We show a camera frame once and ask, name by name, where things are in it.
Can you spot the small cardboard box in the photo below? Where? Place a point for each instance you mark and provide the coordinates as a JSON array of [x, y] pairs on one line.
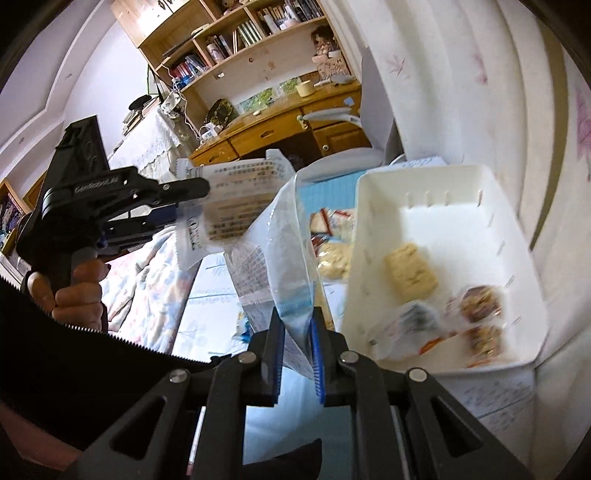
[[334, 68]]

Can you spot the cream mug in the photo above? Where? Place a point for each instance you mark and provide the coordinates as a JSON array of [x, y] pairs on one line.
[[304, 87]]

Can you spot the red white snack packet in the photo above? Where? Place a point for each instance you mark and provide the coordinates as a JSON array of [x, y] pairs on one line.
[[340, 224]]

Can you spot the clear bag dark snacks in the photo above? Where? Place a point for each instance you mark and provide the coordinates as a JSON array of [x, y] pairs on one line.
[[411, 318]]

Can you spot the large white snack packet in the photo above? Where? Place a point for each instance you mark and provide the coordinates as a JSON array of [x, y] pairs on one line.
[[231, 203]]

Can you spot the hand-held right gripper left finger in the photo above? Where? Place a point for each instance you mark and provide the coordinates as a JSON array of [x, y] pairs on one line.
[[275, 364]]

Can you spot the wooden desk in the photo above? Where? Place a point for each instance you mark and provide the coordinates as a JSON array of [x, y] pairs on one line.
[[272, 131]]

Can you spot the yellow cracker packet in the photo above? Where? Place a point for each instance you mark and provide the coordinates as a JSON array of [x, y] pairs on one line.
[[336, 261], [411, 272]]

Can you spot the doll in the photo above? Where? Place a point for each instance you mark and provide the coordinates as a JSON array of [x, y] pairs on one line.
[[323, 44]]

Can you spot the white plastic bin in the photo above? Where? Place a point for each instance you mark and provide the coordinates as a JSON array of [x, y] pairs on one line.
[[443, 221]]

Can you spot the dark patterned bag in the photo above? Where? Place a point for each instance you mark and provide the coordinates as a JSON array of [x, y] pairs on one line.
[[221, 110]]

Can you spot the pastel floral blanket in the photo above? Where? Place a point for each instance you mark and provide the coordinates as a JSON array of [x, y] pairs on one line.
[[147, 286]]

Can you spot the white lace cloth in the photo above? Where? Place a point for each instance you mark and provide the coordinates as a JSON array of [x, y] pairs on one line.
[[143, 141]]

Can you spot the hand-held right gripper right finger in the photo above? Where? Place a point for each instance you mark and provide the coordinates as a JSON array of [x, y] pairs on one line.
[[317, 364]]

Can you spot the person's left hand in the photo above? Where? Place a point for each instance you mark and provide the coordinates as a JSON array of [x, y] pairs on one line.
[[78, 300]]

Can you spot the wooden bookshelf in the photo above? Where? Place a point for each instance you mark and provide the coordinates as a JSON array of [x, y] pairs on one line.
[[258, 62]]

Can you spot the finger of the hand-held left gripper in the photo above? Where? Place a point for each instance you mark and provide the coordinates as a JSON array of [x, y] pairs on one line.
[[161, 215], [184, 188]]

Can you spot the dark brown snack packet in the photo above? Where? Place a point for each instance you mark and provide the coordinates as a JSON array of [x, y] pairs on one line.
[[317, 244]]

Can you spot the small white device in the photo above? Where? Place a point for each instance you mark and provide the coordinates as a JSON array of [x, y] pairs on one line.
[[208, 131]]

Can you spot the cream leaf print curtain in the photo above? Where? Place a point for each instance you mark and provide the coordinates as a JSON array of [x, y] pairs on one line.
[[461, 92]]

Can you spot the black zip jacket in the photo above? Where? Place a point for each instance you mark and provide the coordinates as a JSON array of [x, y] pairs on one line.
[[92, 383]]

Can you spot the black hat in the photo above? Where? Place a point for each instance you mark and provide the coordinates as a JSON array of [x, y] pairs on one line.
[[140, 102]]

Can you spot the row of books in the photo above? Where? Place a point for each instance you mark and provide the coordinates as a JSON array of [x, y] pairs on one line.
[[249, 32]]

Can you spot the grey office chair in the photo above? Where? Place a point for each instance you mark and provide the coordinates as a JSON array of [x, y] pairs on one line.
[[341, 164]]

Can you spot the small blue packet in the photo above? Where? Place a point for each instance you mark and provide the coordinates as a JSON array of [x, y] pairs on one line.
[[242, 328]]

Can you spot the tan brown snack packet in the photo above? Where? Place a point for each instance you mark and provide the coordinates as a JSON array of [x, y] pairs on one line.
[[319, 222]]

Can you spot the green picture strip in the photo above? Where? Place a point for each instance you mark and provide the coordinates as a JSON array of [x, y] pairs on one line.
[[268, 94]]

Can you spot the floral cloth bag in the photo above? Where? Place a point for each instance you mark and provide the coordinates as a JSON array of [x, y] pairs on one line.
[[171, 105]]

